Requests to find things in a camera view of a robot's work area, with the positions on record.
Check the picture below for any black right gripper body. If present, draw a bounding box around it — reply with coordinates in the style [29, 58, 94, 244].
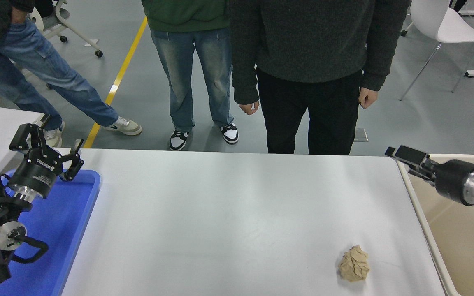
[434, 160, 474, 206]

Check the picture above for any large pale plastic bin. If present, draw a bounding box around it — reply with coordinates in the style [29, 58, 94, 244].
[396, 154, 474, 296]

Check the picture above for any tan paper ball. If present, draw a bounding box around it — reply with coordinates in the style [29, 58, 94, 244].
[338, 245, 370, 282]

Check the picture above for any person's left hand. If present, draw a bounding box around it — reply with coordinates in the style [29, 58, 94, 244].
[358, 87, 379, 110]

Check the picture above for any white shell chair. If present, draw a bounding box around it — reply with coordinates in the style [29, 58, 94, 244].
[400, 0, 474, 101]

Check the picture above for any person's right hand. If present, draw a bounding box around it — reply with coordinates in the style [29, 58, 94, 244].
[239, 100, 260, 116]

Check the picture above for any grey rolling office chair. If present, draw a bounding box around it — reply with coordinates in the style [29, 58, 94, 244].
[29, 0, 104, 58]

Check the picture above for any person's hand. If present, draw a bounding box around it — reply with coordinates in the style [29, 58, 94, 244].
[10, 6, 29, 23]

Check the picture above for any blue plastic tray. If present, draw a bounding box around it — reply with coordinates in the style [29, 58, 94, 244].
[0, 169, 101, 296]

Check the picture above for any person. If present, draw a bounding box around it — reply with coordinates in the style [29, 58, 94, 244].
[141, 0, 240, 151]
[0, 0, 143, 148]
[226, 0, 411, 155]

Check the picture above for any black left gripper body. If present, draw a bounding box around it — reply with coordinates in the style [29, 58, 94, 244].
[9, 147, 63, 200]

